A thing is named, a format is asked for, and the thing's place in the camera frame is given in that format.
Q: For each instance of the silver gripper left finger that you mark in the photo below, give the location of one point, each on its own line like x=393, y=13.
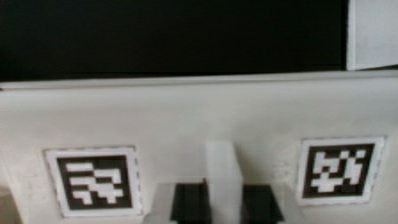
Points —
x=190, y=204

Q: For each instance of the white cabinet door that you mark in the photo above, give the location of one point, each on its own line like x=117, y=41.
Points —
x=163, y=114

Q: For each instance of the white U-shaped frame border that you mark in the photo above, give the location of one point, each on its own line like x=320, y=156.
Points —
x=371, y=41

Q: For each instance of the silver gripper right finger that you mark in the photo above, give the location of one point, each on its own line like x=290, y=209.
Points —
x=259, y=211

